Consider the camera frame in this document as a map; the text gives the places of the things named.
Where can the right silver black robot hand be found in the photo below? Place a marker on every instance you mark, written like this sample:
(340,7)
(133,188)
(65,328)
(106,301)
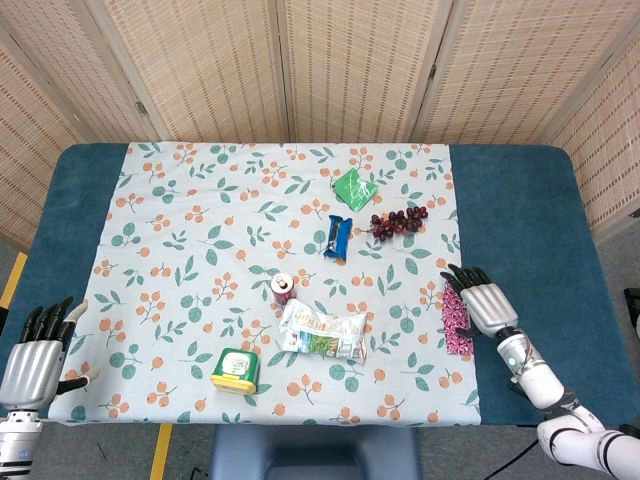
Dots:
(490,310)

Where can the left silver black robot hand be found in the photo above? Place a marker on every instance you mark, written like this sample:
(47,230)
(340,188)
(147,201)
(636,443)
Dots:
(30,375)

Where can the pink patterned card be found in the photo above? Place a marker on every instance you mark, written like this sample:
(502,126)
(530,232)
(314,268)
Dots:
(452,312)
(460,346)

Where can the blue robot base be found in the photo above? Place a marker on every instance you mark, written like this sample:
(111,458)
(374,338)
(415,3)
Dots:
(315,450)

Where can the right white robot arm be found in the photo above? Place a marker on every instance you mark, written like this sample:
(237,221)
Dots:
(540,385)

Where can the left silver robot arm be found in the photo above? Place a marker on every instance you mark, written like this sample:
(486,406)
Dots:
(17,440)

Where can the floral tablecloth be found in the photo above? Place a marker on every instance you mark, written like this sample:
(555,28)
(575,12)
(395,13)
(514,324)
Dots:
(200,260)

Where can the blue table cover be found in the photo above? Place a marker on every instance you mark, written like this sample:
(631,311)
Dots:
(525,225)

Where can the yellow floor tape strip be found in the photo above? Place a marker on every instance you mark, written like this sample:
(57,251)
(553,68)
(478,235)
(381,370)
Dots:
(14,280)
(161,452)

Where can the dark red grape bunch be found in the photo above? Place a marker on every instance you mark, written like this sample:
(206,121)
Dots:
(397,224)

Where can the black box object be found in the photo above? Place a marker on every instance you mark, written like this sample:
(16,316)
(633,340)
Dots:
(634,306)

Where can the blue cookie packet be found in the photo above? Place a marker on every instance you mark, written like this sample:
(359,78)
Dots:
(338,239)

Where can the white crumpled snack bag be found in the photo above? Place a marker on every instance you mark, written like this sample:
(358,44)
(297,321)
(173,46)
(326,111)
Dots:
(322,335)

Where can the green snack packet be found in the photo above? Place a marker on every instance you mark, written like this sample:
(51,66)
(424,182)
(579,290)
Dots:
(354,190)

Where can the woven bamboo screen panel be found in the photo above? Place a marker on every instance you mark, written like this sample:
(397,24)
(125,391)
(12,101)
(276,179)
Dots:
(210,70)
(360,70)
(520,70)
(25,165)
(607,145)
(60,60)

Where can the green yellow plastic container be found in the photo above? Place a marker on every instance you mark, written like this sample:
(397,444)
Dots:
(235,372)

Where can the red drink can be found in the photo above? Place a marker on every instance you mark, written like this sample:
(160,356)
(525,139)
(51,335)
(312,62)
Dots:
(283,289)

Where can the brass screen hinge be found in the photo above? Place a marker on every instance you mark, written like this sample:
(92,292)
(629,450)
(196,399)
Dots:
(141,108)
(432,70)

